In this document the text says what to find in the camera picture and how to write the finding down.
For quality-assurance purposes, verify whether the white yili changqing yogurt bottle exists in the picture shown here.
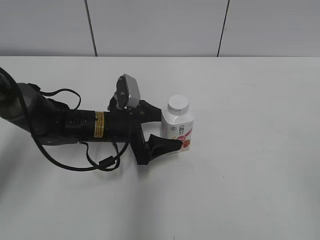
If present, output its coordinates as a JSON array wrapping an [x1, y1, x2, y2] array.
[[160, 103, 195, 153]]

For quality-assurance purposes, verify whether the white ribbed bottle cap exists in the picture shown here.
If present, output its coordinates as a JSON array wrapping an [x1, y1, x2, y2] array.
[[167, 95, 189, 115]]

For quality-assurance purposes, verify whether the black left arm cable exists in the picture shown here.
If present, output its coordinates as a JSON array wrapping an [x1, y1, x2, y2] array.
[[0, 66, 131, 172]]

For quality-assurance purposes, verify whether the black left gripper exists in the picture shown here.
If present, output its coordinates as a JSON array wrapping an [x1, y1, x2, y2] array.
[[103, 99, 182, 165]]

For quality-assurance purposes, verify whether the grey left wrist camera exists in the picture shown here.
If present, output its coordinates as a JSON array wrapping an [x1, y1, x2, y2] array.
[[114, 74, 141, 110]]

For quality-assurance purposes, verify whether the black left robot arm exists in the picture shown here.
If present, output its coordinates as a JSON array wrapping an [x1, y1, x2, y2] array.
[[0, 70, 183, 172]]

